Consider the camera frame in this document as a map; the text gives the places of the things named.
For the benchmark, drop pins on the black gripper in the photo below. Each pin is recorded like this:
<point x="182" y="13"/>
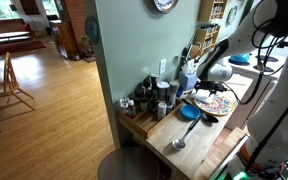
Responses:
<point x="210" y="85"/>

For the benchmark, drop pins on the white paper towel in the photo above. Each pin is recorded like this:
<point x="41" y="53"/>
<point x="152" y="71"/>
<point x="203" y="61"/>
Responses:
<point x="200" y="98"/>

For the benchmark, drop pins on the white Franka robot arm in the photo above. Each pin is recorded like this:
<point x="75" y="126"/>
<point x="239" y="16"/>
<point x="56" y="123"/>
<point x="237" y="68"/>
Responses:
<point x="284" y="100"/>

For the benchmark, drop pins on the round painted yellow-rimmed board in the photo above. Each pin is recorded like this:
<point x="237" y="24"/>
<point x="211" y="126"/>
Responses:
<point x="219" y="106"/>

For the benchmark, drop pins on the blue bowl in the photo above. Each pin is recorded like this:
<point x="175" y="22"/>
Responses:
<point x="189" y="112"/>

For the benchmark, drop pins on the black plastic serving spoon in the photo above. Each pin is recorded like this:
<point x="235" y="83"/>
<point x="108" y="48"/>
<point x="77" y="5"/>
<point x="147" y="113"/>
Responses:
<point x="210" y="118"/>

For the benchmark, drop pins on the blue tissue box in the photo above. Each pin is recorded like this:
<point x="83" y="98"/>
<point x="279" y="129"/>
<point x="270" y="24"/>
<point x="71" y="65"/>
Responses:
<point x="188" y="81"/>

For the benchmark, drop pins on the tall slim grinder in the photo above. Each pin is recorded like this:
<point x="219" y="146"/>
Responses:
<point x="174" y="93"/>

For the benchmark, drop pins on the white stove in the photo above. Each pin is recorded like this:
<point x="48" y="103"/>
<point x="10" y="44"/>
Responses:
<point x="244" y="69"/>

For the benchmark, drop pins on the wooden spatula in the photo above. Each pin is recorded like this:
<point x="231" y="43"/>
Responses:
<point x="195" y="50"/>

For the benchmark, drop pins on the teal kettle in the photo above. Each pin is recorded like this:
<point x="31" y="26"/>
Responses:
<point x="239" y="59"/>

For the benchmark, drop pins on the dark blue utensil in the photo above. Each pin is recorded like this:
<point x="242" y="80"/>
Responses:
<point x="184" y="55"/>

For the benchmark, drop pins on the dark jar white lid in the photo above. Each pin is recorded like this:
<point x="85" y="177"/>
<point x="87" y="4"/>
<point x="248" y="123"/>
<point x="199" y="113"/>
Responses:
<point x="162" y="90"/>

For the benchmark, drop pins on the small white bottle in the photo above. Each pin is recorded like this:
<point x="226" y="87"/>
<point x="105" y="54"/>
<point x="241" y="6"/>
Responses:
<point x="161" y="111"/>

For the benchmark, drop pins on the dark spice bottle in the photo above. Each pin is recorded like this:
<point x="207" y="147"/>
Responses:
<point x="139" y="93"/>
<point x="147" y="83"/>

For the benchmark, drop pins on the wooden spice tray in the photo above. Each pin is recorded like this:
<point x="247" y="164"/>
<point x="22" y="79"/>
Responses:
<point x="144" y="123"/>

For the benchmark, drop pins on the small red white-capped bottle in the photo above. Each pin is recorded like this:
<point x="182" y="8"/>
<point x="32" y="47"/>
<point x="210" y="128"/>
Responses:
<point x="131" y="109"/>

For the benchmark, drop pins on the clear glass shaker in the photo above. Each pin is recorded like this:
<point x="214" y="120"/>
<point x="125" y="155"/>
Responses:
<point x="124" y="104"/>

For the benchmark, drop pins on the round grey stool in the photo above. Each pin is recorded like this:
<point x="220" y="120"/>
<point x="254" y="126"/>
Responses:
<point x="127" y="165"/>

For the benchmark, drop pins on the potted plant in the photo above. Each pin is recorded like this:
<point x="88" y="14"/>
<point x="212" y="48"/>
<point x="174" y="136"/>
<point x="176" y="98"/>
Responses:
<point x="85" y="45"/>

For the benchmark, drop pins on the dark wooden cabinet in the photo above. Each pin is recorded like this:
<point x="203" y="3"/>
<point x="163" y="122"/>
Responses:
<point x="62" y="36"/>

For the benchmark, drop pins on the red rug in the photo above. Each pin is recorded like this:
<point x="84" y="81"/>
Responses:
<point x="14" y="48"/>

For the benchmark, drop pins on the low wooden spindle chair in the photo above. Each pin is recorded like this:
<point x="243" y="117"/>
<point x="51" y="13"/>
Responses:
<point x="9" y="76"/>

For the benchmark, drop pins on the low wooden bench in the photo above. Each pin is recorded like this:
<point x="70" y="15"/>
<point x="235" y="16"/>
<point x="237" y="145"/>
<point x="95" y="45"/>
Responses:
<point x="4" y="36"/>

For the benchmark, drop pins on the white wall outlet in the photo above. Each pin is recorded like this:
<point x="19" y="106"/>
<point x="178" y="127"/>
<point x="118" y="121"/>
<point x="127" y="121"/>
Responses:
<point x="163" y="66"/>

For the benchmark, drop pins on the wooden wall spice rack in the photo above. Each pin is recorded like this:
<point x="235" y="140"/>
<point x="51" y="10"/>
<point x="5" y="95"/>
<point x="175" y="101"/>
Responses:
<point x="212" y="20"/>

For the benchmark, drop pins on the small decorative wall plate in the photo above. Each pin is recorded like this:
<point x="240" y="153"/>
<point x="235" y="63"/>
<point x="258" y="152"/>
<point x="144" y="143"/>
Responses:
<point x="231" y="16"/>

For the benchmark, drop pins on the teal round wall disc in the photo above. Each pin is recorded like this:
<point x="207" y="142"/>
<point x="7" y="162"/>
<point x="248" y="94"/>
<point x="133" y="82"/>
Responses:
<point x="92" y="30"/>

